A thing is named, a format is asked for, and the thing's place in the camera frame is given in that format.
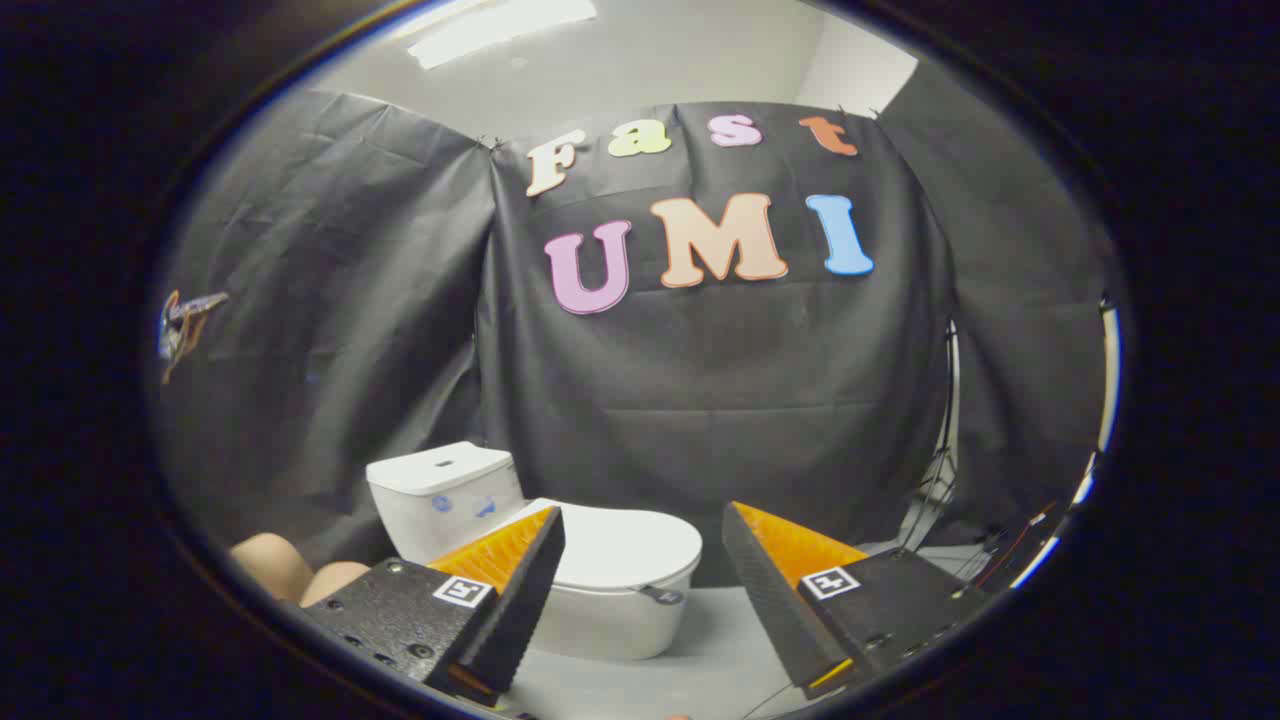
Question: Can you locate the white toilet lid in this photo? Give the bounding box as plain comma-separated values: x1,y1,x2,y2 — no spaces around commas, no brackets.
520,498,704,607

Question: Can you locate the black light stand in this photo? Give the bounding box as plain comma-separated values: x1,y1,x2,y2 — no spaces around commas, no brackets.
905,320,963,531

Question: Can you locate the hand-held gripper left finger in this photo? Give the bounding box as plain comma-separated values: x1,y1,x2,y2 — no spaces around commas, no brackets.
300,505,567,709

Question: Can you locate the ceiling light panel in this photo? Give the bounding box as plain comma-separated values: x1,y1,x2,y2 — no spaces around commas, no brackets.
405,0,599,71

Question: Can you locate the colourful figure decoration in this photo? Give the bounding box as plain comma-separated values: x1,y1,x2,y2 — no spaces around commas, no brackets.
157,289,230,387

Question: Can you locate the white toilet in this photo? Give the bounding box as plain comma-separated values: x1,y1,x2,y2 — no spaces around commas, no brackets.
365,441,701,661

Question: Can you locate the white board with black trim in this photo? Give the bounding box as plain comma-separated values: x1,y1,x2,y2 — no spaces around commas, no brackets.
1070,295,1122,511

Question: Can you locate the black backdrop cloth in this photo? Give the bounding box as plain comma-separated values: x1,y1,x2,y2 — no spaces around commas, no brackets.
150,65,1121,591

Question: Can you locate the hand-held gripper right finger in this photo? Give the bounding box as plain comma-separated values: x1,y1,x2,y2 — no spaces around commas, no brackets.
722,500,991,701

